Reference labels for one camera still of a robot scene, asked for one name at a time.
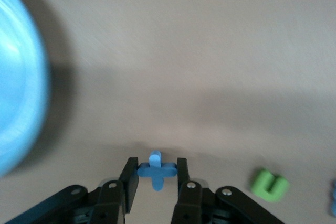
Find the blue letter x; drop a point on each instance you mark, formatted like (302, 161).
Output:
(157, 172)

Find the green letter n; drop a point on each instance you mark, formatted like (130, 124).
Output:
(262, 184)

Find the brown table cover sheet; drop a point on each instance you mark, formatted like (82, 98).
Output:
(183, 51)

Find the blue plate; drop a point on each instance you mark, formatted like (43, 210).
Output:
(18, 90)

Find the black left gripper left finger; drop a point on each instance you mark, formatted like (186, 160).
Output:
(110, 203)

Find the blue letter m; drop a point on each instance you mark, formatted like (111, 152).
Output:
(333, 197)

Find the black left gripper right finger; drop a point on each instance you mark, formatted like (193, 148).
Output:
(191, 203)

